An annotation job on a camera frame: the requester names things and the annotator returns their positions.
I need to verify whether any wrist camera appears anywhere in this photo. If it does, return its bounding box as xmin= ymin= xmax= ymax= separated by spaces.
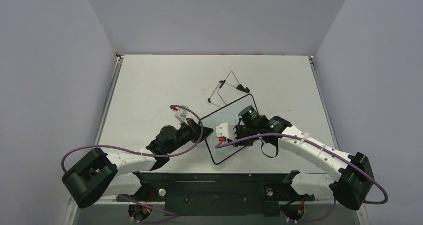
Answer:
xmin=216 ymin=123 xmax=236 ymax=143
xmin=170 ymin=106 xmax=188 ymax=124

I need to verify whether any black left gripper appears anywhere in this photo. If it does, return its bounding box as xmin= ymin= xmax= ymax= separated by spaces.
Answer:
xmin=166 ymin=118 xmax=213 ymax=155

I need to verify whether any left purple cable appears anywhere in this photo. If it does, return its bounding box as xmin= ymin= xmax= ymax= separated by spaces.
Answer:
xmin=61 ymin=105 xmax=204 ymax=224

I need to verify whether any wire whiteboard stand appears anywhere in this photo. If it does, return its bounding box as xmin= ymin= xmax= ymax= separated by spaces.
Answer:
xmin=207 ymin=70 xmax=251 ymax=108

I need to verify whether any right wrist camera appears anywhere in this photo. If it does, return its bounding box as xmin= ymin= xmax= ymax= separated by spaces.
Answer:
xmin=216 ymin=123 xmax=236 ymax=143

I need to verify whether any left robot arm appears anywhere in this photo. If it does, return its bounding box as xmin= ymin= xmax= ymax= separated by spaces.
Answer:
xmin=61 ymin=118 xmax=214 ymax=208

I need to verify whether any small black-framed whiteboard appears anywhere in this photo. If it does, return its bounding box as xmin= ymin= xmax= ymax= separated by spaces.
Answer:
xmin=202 ymin=94 xmax=257 ymax=165

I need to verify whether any aluminium frame rail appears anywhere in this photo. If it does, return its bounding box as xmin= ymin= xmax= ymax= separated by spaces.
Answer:
xmin=62 ymin=197 xmax=78 ymax=225

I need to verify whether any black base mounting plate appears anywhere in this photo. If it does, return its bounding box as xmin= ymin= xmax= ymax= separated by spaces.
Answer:
xmin=130 ymin=171 xmax=315 ymax=216

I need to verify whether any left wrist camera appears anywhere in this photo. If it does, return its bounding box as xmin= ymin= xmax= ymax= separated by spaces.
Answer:
xmin=170 ymin=106 xmax=188 ymax=124

